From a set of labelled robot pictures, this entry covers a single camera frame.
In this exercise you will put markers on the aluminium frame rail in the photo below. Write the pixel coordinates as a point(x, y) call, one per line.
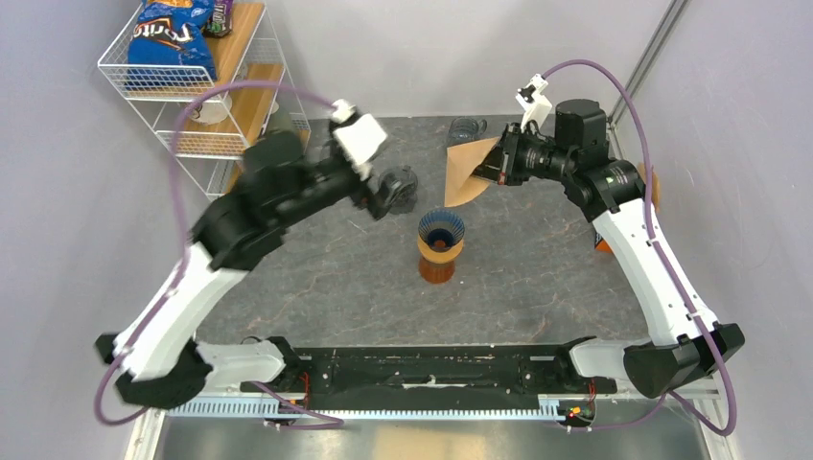
point(258, 402)

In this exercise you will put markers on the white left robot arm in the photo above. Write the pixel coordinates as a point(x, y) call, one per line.
point(163, 366)

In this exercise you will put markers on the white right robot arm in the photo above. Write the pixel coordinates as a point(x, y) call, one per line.
point(684, 335)

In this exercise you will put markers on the coffee paper filter box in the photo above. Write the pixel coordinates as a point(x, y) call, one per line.
point(600, 244)

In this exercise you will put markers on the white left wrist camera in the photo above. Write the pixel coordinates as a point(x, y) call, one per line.
point(360, 136)

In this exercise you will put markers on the dark snack packet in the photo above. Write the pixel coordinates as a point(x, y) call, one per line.
point(220, 22)

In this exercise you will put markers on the smoky glass dripper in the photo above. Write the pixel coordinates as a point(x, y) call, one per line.
point(403, 184)

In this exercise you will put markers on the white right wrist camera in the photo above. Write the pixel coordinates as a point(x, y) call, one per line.
point(536, 106)

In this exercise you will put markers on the blue plastic dripper cone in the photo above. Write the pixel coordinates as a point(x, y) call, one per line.
point(441, 225)

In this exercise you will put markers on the orange glass carafe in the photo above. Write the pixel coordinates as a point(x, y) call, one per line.
point(436, 273)

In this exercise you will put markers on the wooden ring dripper holder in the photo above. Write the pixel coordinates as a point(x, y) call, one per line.
point(438, 255)

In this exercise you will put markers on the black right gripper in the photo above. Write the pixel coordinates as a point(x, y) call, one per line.
point(504, 161)

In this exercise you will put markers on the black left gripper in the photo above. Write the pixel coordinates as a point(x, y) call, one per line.
point(379, 195)

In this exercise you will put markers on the white wire wooden shelf rack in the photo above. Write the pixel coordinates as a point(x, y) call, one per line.
point(212, 140)

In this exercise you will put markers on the white ceramic mug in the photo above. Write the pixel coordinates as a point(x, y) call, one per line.
point(208, 114)

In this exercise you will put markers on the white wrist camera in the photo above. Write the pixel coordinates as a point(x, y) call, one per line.
point(536, 106)
point(360, 136)

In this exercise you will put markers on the blue chips bag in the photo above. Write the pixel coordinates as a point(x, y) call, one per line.
point(169, 33)

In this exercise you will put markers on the clear glass pitcher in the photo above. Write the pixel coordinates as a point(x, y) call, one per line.
point(464, 130)

